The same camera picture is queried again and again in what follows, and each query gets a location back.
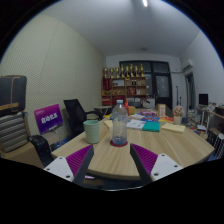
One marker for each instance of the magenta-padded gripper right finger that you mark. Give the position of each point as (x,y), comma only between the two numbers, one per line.
(145,158)

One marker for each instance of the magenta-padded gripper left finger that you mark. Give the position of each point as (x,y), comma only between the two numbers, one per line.
(77,160)

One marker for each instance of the clear plastic water bottle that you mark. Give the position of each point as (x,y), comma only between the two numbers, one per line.
(120,128)

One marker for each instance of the pale green cup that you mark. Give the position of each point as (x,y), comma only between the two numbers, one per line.
(91,132)

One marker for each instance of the teal book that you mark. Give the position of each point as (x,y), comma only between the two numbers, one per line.
(151,126)

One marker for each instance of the flat round red coaster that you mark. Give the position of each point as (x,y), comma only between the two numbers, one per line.
(115,145)

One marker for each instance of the black chair back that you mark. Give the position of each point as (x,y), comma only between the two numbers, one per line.
(41,148)

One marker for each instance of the blue book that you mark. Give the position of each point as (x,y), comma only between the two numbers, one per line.
(150,118)

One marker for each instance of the yellow notebook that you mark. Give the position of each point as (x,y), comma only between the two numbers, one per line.
(173,128)

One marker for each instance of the black office chair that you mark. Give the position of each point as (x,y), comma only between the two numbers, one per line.
(76,115)

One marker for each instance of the pink box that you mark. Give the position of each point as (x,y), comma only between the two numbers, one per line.
(148,113)

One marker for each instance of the pale yellow paper pad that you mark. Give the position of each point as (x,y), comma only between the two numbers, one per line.
(108,124)

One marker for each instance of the purple sign board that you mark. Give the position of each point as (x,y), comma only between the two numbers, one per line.
(48,119)

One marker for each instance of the yellow gift box red ribbon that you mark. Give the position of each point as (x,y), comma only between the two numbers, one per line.
(131,110)

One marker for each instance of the orange upright carton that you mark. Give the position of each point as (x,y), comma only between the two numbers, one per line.
(161,110)

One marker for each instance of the pink flowers in white pot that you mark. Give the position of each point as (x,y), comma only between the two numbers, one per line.
(178,111)

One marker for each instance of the grey striped cushion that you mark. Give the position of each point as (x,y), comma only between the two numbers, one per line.
(13,133)

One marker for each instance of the red shelf unit with trophies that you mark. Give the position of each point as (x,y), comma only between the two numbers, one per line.
(124,88)

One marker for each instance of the dark glass door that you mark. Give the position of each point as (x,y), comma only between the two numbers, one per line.
(161,85)

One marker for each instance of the white round stool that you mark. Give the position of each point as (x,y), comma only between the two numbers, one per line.
(219,141)

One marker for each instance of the black computer monitor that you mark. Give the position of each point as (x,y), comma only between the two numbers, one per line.
(203,99)

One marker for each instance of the black case with tan trim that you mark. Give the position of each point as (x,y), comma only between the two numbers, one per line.
(13,95)

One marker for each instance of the ceiling tube light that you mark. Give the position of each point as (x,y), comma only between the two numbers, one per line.
(144,3)

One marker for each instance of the white wall air conditioner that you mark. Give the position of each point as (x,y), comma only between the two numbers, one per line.
(187,65)

